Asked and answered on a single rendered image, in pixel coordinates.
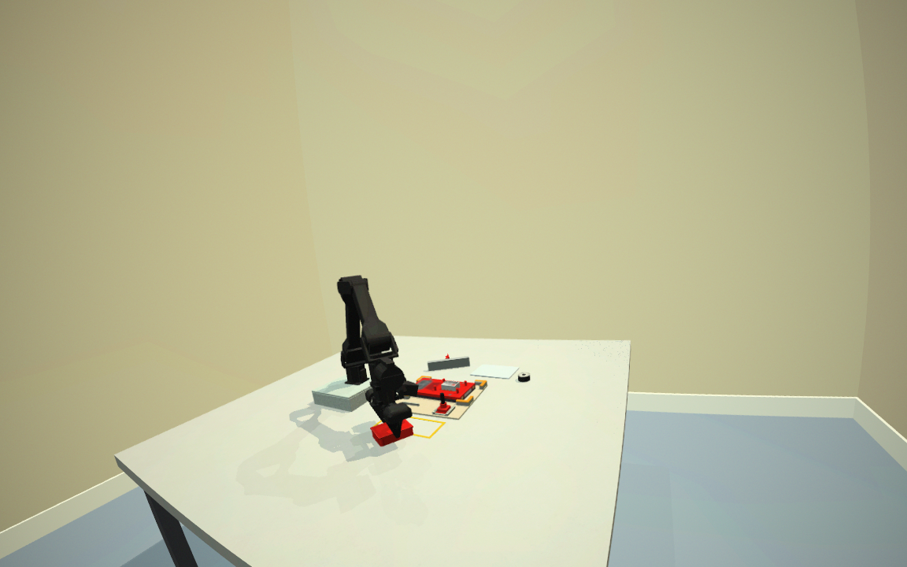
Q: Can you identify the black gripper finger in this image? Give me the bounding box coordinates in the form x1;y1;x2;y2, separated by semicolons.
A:
369;402;386;423
384;418;402;439

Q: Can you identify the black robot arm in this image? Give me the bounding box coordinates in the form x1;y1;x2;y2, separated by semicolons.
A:
338;275;419;400

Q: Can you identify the dark grey flat bar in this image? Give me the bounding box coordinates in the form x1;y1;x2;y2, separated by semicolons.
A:
427;356;470;371

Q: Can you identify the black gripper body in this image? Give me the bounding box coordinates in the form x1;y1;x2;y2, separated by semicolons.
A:
365;381;413;424

